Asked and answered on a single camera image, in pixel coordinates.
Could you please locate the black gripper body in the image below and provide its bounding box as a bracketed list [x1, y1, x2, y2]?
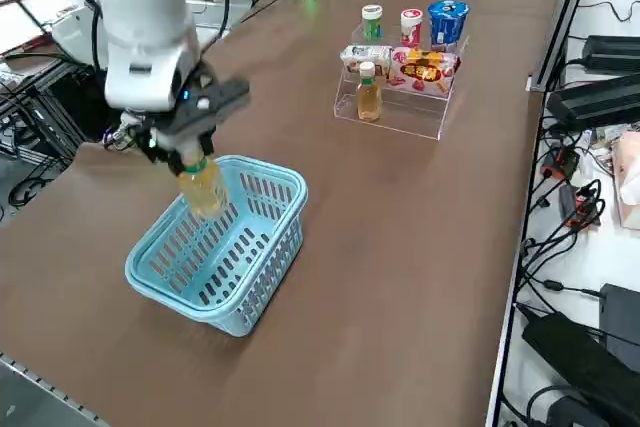
[144, 59, 251, 163]

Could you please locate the yellow juice bottle white cap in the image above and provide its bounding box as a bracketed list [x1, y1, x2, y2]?
[177, 144, 231, 221]
[356, 61, 384, 122]

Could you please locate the light blue plastic basket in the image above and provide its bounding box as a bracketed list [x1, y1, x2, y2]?
[124, 155, 309, 338]

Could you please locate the clear acrylic tiered shelf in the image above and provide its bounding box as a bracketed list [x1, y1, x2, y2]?
[333, 21, 471, 142]

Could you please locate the white bear biscuit packet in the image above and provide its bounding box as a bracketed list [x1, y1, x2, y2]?
[340, 45, 394, 79]

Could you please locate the green canister white lid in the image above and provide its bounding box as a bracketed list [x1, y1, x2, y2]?
[361, 4, 385, 42]

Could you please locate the white canister red lid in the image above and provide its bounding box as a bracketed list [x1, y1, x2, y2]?
[399, 8, 424, 47]

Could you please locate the strawberry snack packet yellow label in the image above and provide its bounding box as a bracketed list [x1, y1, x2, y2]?
[388, 46, 461, 96]

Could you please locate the blue snack cup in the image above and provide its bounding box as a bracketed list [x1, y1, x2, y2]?
[427, 0, 471, 53]

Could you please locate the orange black plug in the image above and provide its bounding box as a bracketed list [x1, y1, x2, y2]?
[542, 146, 581, 181]

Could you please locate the long black power adapter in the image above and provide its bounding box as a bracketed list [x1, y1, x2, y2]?
[582, 35, 640, 76]
[545, 74, 640, 131]

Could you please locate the pale tissue box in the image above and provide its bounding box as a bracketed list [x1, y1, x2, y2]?
[612, 131, 640, 228]

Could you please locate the large black power brick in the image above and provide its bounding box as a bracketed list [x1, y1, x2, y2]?
[522, 314, 640, 423]

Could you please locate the dark grey flat box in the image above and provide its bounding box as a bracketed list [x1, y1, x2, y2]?
[599, 283, 640, 358]

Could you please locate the grey aluminium frame profile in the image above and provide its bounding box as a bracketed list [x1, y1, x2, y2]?
[527, 0, 601, 93]

